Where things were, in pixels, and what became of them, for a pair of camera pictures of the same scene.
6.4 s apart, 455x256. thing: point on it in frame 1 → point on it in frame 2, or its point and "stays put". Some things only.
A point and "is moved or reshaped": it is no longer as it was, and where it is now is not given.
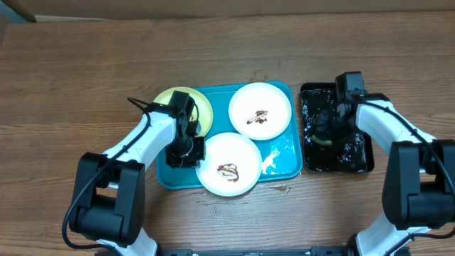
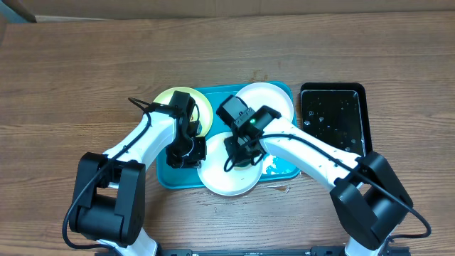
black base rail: x=338 y=250 stays put
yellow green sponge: x=322 y=142 is moved or reshaped
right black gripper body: x=331 y=128 → x=245 y=155
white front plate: x=232 y=165 stays put
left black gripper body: x=185 y=151 stays put
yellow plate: x=201 y=109 stays put
